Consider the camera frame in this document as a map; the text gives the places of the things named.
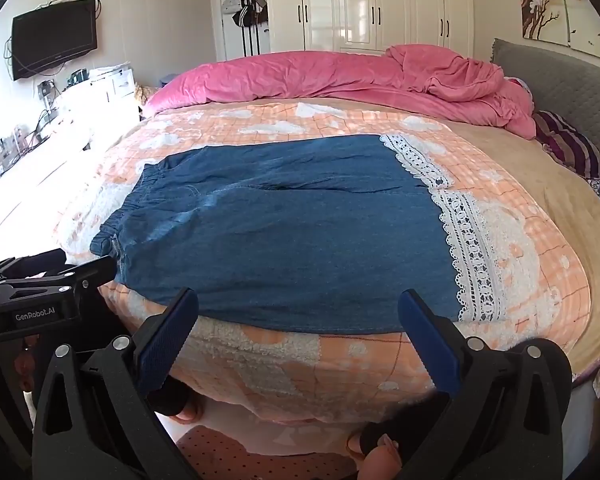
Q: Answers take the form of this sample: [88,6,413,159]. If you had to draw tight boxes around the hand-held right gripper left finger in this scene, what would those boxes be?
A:
[31,287,201,480]

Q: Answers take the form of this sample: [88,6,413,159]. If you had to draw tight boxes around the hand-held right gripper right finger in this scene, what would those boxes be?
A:
[397,289,573,480]

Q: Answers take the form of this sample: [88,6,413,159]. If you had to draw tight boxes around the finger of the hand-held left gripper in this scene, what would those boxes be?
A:
[47,256,117,295]

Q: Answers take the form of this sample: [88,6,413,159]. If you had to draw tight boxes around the blue denim pants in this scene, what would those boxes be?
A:
[91,132,506,335]

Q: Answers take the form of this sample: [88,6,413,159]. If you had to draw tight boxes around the person's right hand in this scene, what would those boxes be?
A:
[365,449,403,480]

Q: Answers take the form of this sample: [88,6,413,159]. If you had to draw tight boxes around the person's left foot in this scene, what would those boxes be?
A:
[152,380,201,423]

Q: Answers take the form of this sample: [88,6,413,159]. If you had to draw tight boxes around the person's foot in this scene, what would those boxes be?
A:
[347,420,400,461]
[152,380,201,423]

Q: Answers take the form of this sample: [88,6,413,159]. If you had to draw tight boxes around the peach printed blanket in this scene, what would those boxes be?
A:
[55,100,593,426]

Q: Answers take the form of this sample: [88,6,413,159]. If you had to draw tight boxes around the person's right foot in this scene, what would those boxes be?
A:
[347,420,400,461]

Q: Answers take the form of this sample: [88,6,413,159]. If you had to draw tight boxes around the red dotted mat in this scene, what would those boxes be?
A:
[175,425,363,480]

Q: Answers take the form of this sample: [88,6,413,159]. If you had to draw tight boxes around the white low cabinet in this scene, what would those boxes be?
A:
[0,82,143,196]

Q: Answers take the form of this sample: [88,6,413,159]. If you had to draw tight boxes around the white drawer box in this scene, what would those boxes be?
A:
[87,64,136,98]

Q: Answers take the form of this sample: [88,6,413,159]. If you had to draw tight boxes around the bed with tan sheet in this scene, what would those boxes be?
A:
[300,97,600,461]

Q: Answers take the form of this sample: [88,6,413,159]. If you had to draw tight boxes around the purple striped pillow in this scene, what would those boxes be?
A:
[532,110,600,181]

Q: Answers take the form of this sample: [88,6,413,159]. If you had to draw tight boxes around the white door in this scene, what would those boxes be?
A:
[210,0,272,61]

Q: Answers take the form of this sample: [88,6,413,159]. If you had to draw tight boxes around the grey quilted headboard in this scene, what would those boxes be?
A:
[490,37,600,171]

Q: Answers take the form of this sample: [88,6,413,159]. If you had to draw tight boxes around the pink duvet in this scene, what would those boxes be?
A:
[142,44,538,141]

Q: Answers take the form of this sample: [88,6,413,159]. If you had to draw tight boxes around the black striped hanging bag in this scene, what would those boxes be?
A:
[231,0,256,28]

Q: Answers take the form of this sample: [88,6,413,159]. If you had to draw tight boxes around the white wardrobe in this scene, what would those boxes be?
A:
[265,0,476,58]

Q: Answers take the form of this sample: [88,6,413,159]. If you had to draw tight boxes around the black wall television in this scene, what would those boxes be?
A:
[11,0,99,81]

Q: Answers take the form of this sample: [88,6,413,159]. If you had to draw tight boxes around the floral wall painting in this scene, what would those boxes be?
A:
[514,0,600,56]

